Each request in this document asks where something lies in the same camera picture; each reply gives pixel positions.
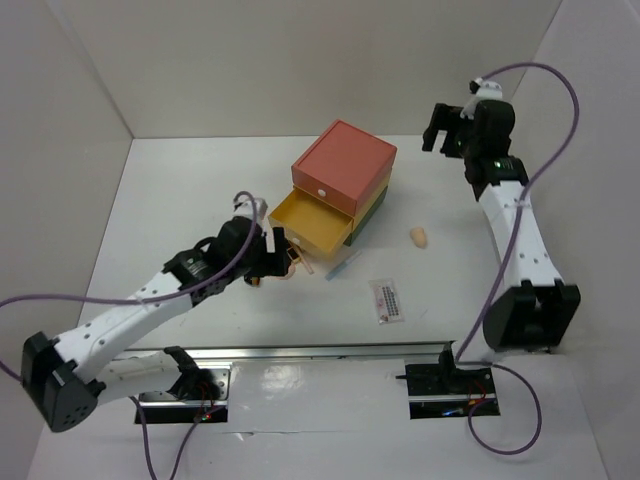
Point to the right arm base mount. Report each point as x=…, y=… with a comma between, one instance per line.
x=434, y=394

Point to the yellow drawer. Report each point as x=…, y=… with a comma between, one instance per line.
x=311, y=224

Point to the aluminium rail front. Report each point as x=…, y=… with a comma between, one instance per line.
x=310, y=352

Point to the three-drawer organizer box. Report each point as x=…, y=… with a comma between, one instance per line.
x=350, y=175

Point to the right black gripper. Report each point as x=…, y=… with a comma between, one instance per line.
x=444, y=118

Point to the green bottom drawer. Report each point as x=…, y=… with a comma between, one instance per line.
x=365, y=219

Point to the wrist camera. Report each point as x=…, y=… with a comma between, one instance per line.
x=251, y=209
x=480, y=90

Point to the red top drawer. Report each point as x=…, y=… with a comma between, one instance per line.
x=345, y=165

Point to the nail sticker packet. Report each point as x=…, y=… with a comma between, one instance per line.
x=386, y=301

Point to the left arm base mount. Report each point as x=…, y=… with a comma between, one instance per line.
x=207, y=402

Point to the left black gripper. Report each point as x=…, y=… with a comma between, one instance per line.
x=271, y=263

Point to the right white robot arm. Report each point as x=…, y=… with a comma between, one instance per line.
x=530, y=306

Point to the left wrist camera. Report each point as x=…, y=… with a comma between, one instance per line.
x=251, y=209

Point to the beige makeup sponge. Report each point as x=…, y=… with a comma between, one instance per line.
x=419, y=237

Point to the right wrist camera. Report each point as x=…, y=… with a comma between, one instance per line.
x=480, y=90

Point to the black gold lipstick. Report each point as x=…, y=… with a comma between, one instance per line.
x=295, y=255

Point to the pink lip liner pencil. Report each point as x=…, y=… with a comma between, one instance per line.
x=306, y=265

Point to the blue eyebrow razor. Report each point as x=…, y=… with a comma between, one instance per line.
x=342, y=265

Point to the black brown makeup brush head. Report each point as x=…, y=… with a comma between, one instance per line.
x=255, y=282

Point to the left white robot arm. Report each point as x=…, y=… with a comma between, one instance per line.
x=69, y=376

